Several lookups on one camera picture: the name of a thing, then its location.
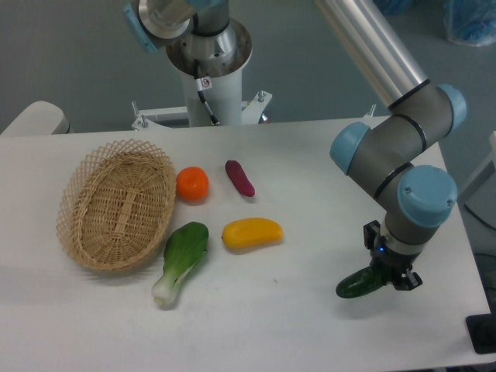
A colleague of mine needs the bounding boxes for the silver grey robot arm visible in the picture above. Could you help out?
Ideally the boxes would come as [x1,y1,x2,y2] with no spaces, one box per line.
[123,1,467,298]

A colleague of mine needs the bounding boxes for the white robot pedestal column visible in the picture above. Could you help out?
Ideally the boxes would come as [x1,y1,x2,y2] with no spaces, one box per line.
[166,15,253,122]

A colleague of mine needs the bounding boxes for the green cucumber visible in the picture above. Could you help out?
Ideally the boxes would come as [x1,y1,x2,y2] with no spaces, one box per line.
[336,266,387,299]

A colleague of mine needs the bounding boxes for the yellow mango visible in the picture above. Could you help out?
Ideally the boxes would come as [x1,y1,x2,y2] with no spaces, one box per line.
[222,218,284,250]

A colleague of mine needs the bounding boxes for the white pedestal base frame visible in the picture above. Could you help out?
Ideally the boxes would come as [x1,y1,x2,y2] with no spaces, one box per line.
[131,90,273,130]

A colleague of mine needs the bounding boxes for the black device at table edge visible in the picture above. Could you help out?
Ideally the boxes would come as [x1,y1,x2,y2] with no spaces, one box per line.
[465,314,495,354]

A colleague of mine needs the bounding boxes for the white chair armrest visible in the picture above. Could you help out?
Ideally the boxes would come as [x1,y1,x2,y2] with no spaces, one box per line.
[1,101,74,137]

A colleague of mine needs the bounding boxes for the purple sweet potato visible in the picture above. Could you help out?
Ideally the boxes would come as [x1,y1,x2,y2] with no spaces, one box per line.
[225,160,256,198]

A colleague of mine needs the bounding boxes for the green bok choy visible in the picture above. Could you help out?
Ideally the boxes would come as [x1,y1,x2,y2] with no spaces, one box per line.
[151,222,209,308]

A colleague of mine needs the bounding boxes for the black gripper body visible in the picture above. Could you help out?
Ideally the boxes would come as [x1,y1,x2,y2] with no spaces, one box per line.
[367,234,417,276]

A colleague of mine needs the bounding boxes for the blue plastic bag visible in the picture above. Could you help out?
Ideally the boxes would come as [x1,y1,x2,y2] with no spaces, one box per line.
[443,0,495,47]

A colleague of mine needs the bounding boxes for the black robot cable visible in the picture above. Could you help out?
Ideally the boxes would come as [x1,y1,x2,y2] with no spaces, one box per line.
[192,57,222,126]

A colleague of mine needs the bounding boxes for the orange tangerine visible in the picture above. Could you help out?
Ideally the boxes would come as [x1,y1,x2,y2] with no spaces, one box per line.
[176,167,209,202]

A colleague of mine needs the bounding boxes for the woven wicker basket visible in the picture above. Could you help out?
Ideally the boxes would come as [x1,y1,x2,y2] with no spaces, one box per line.
[57,139,176,272]

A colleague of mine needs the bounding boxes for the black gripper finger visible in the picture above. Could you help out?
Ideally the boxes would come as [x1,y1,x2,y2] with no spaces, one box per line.
[391,269,422,291]
[363,220,382,257]

